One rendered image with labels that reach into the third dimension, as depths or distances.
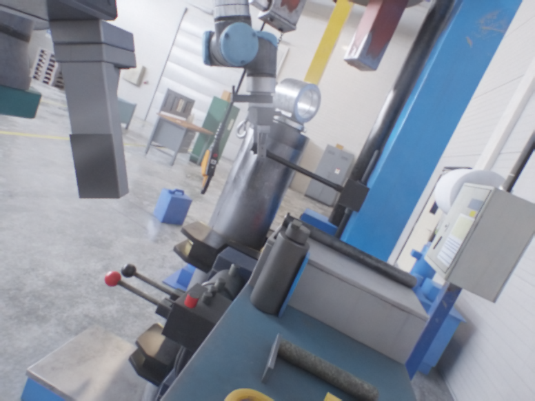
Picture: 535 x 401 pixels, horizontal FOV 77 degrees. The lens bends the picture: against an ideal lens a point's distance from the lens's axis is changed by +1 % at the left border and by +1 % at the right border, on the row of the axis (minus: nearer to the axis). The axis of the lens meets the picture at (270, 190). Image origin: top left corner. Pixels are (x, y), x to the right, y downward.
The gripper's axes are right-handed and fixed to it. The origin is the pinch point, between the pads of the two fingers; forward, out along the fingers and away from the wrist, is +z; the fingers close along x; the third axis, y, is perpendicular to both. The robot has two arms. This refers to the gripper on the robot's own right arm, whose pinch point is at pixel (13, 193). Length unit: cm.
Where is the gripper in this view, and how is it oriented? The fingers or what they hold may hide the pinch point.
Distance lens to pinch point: 18.3
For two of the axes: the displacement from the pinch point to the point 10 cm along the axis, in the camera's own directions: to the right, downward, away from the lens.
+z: 0.1, 9.7, 2.5
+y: -10.0, -0.1, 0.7
